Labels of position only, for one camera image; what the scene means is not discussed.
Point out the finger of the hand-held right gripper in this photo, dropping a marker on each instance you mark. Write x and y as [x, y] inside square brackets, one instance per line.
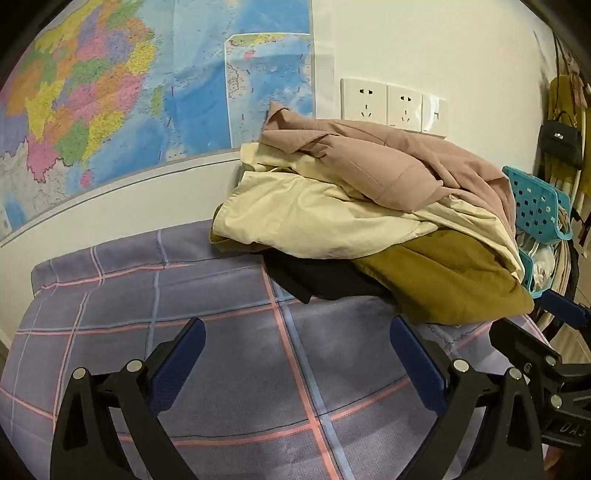
[563, 309]
[521, 341]

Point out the white crumpled cloth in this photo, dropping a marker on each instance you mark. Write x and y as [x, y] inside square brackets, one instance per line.
[540, 265]

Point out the plaid purple bed sheet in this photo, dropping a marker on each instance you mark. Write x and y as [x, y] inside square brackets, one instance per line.
[231, 323]

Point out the colourful wall map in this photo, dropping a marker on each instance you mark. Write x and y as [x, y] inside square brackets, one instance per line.
[92, 92]

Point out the blue plastic basket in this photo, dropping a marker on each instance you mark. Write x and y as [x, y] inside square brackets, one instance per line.
[535, 203]

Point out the black garment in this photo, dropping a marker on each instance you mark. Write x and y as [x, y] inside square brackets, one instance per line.
[314, 277]

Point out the mustard garment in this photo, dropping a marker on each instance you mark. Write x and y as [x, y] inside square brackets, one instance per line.
[452, 277]

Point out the white wall switch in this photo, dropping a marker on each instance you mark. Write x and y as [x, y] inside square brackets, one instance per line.
[435, 115]

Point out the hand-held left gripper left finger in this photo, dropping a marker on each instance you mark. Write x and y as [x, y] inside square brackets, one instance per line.
[178, 364]

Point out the pink jacket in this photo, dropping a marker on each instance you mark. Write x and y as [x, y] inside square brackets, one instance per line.
[369, 157]

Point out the yellow-green hanging garment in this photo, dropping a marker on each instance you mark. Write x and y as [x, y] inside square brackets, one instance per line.
[561, 97]

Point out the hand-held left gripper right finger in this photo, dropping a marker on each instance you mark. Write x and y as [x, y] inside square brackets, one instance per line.
[415, 364]

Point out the cream garment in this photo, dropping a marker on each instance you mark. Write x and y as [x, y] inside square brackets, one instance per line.
[300, 217]

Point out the white wall socket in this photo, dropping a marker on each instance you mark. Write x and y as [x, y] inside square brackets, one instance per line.
[405, 108]
[364, 101]

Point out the black handbag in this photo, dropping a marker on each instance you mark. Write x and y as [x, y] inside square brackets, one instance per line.
[561, 141]

